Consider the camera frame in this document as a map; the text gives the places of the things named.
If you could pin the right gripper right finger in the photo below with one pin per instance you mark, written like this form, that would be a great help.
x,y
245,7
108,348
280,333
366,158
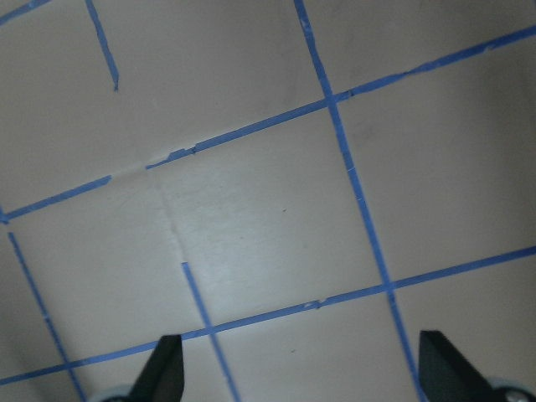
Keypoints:
x,y
446,376

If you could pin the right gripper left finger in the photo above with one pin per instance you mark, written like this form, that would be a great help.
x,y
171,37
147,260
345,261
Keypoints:
x,y
162,378

